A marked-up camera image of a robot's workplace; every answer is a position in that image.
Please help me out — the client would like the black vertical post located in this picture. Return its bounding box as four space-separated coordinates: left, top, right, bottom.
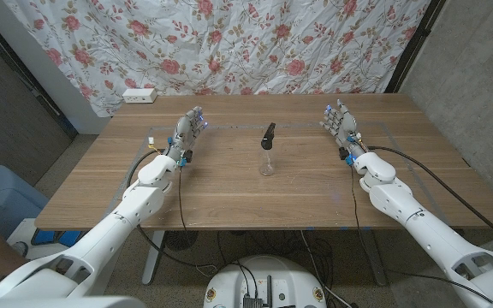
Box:
385 0 447 94

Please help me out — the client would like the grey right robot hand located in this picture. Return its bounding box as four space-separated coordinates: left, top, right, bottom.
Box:
319 99 370 159

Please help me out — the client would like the blue storage bin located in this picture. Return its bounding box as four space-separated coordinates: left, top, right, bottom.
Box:
0 164 50 240

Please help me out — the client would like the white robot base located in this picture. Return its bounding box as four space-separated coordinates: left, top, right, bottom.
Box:
203 255 328 308

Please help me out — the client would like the black sprayer head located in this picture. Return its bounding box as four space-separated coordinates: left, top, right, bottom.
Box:
260 122 277 151

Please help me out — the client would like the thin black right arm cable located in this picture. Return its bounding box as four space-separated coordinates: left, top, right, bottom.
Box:
349 165 493 304

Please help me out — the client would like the white connector with yellow wires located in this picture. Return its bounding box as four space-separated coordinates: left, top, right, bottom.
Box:
146 135 164 156

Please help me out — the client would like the white table leg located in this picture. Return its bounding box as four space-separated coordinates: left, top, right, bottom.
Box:
141 230 166 287

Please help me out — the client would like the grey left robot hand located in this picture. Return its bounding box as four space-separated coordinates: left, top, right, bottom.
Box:
167 106 209 162

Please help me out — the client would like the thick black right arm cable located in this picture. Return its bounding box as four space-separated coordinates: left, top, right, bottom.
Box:
368 145 493 252

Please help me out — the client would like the white floor cable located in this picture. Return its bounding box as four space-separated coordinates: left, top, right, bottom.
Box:
300 230 353 308

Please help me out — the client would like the grey table leg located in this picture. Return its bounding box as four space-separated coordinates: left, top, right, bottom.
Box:
359 230 388 287

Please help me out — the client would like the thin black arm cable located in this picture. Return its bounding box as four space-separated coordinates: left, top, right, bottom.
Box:
176 164 207 270
349 165 493 304

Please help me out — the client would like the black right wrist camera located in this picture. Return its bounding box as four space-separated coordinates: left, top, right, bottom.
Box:
338 147 357 167

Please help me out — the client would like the black door frame strip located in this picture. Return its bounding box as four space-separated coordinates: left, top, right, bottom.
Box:
0 10 79 139

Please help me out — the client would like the black round floor fan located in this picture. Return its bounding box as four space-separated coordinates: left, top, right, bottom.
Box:
163 230 199 252

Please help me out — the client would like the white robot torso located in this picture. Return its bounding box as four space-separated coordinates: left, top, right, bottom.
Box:
0 294 147 308

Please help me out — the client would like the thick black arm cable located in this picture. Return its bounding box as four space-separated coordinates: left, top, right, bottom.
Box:
126 148 213 270
368 145 493 252

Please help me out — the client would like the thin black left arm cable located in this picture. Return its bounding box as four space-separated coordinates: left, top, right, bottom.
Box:
176 164 207 270

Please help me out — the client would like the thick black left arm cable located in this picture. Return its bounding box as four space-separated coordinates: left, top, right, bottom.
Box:
126 148 213 270

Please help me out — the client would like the white power strip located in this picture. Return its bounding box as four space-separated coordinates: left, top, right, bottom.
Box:
122 87 158 104

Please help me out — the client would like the white floor platform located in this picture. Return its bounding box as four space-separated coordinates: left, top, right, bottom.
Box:
5 217 123 296

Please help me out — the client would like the grey shoe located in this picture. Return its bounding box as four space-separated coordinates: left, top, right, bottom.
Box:
9 240 30 258

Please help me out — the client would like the floral print curtain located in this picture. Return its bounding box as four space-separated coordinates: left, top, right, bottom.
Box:
2 0 432 119

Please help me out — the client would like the clear plastic spray bottle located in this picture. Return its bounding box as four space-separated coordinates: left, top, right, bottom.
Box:
258 147 276 177

